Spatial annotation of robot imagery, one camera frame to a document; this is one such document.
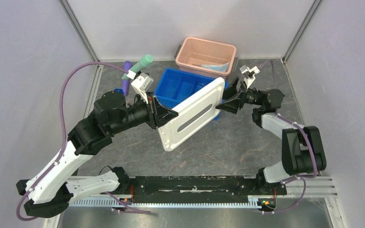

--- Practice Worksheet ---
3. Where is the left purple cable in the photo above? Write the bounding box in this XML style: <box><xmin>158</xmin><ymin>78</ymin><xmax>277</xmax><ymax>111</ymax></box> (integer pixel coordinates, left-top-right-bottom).
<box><xmin>15</xmin><ymin>61</ymin><xmax>152</xmax><ymax>221</ymax></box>

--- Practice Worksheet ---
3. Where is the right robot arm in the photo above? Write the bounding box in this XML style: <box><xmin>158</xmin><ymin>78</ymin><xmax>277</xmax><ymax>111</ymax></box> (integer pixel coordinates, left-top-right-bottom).
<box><xmin>217</xmin><ymin>88</ymin><xmax>327</xmax><ymax>194</ymax></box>

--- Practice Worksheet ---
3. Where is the blue divided plastic tray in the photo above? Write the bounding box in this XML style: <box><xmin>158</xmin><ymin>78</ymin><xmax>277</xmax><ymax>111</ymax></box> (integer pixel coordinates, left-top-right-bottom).
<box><xmin>154</xmin><ymin>68</ymin><xmax>214</xmax><ymax>108</ymax></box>

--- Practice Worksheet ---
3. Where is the blue face mask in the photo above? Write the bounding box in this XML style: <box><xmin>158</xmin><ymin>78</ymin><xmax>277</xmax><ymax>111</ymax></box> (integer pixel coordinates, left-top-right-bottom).
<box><xmin>200</xmin><ymin>62</ymin><xmax>230</xmax><ymax>72</ymax></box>

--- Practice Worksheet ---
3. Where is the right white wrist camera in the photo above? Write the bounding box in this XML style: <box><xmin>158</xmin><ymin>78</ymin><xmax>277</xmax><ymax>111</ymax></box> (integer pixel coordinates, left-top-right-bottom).
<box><xmin>240</xmin><ymin>65</ymin><xmax>260</xmax><ymax>89</ymax></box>

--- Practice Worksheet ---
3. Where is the white plastic lid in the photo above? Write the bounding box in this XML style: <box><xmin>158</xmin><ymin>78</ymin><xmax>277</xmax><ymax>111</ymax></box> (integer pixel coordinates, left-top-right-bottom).
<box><xmin>157</xmin><ymin>77</ymin><xmax>225</xmax><ymax>152</ymax></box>

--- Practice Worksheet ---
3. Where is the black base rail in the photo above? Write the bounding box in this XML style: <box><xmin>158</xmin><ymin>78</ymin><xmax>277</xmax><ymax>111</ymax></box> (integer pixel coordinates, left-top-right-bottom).
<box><xmin>112</xmin><ymin>176</ymin><xmax>287</xmax><ymax>204</ymax></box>

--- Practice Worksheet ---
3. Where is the green foam cylinder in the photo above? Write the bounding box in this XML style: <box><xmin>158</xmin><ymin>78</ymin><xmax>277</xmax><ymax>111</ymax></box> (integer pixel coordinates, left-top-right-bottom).
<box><xmin>122</xmin><ymin>54</ymin><xmax>154</xmax><ymax>80</ymax></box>

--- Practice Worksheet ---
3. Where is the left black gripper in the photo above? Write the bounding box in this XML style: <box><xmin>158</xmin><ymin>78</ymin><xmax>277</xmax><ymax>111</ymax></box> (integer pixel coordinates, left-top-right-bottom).
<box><xmin>109</xmin><ymin>90</ymin><xmax>180</xmax><ymax>135</ymax></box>

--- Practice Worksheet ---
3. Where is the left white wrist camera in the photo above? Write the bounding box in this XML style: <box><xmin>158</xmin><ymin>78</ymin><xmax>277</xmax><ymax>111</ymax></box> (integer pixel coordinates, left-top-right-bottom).
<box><xmin>127</xmin><ymin>70</ymin><xmax>154</xmax><ymax>104</ymax></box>

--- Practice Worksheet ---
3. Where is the pink plastic bin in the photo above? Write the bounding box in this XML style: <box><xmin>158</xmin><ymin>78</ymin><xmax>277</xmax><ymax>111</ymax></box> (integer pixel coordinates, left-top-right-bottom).
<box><xmin>175</xmin><ymin>37</ymin><xmax>237</xmax><ymax>79</ymax></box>

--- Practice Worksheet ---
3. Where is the purple foam cylinder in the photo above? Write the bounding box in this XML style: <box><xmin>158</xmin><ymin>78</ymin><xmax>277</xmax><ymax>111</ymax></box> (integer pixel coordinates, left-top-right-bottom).
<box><xmin>122</xmin><ymin>61</ymin><xmax>132</xmax><ymax>96</ymax></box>

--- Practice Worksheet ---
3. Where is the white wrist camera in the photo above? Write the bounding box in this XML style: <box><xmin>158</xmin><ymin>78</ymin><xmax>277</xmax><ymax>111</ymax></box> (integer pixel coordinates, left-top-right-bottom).
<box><xmin>127</xmin><ymin>70</ymin><xmax>154</xmax><ymax>104</ymax></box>
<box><xmin>240</xmin><ymin>65</ymin><xmax>260</xmax><ymax>89</ymax></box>

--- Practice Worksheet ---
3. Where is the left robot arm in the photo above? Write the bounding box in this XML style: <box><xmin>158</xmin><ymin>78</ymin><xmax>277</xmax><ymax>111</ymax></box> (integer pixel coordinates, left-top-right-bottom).
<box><xmin>16</xmin><ymin>74</ymin><xmax>237</xmax><ymax>221</ymax></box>

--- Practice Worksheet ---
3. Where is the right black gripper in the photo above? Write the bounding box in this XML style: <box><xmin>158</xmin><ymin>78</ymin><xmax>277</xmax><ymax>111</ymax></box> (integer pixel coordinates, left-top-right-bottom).
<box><xmin>213</xmin><ymin>76</ymin><xmax>263</xmax><ymax>114</ymax></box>

